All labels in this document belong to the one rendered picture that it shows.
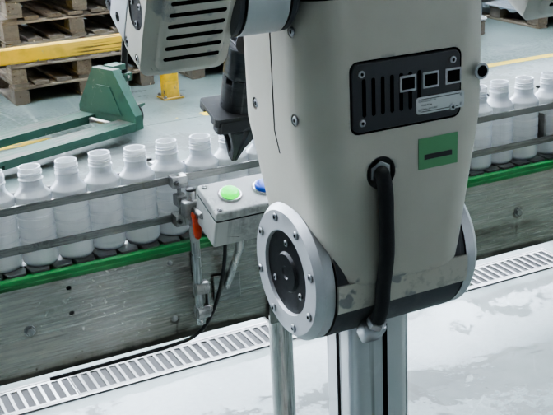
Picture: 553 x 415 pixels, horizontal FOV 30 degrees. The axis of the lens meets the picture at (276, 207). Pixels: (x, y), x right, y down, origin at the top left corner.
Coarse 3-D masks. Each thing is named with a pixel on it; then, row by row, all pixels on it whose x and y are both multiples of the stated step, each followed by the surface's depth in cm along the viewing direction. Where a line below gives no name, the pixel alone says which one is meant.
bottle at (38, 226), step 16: (32, 176) 164; (16, 192) 166; (32, 192) 165; (48, 192) 166; (48, 208) 166; (32, 224) 166; (48, 224) 167; (32, 240) 167; (32, 256) 168; (48, 256) 168
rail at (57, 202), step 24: (480, 120) 200; (528, 144) 208; (216, 168) 177; (240, 168) 179; (96, 192) 168; (120, 192) 170; (0, 216) 162; (168, 216) 176; (48, 240) 167; (72, 240) 169
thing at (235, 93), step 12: (228, 84) 150; (240, 84) 149; (216, 96) 155; (228, 96) 151; (240, 96) 150; (204, 108) 153; (216, 108) 153; (228, 108) 152; (240, 108) 151; (216, 120) 150; (228, 120) 151
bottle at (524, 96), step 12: (516, 84) 207; (528, 84) 206; (516, 96) 207; (528, 96) 206; (516, 108) 207; (516, 120) 208; (528, 120) 207; (516, 132) 208; (528, 132) 208; (516, 156) 210; (528, 156) 210
